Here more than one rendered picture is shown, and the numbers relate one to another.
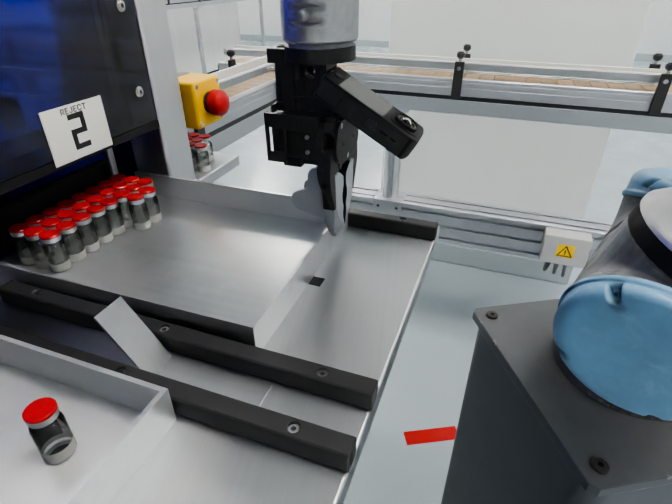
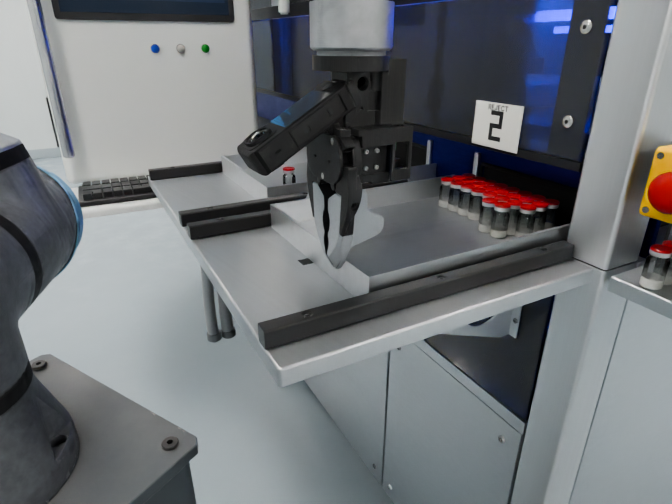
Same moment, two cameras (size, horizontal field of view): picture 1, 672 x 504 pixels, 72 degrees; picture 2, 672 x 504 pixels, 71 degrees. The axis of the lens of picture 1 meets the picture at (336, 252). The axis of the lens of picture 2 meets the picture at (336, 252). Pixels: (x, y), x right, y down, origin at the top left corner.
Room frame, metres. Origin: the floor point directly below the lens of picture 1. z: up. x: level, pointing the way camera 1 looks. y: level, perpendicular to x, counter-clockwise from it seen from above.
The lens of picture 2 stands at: (0.80, -0.35, 1.13)
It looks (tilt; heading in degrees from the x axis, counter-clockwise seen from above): 24 degrees down; 131
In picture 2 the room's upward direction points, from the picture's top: straight up
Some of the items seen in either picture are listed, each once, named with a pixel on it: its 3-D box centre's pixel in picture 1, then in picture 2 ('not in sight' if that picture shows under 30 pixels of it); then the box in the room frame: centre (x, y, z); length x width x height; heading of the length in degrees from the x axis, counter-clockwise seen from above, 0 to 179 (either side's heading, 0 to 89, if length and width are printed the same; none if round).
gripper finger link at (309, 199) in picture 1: (316, 203); (343, 220); (0.48, 0.02, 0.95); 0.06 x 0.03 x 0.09; 70
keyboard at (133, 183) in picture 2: not in sight; (171, 182); (-0.23, 0.22, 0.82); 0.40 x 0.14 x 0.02; 68
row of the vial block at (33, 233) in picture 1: (92, 217); (493, 203); (0.53, 0.31, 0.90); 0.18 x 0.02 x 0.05; 160
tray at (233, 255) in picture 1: (180, 240); (422, 223); (0.48, 0.19, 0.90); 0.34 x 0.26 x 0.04; 70
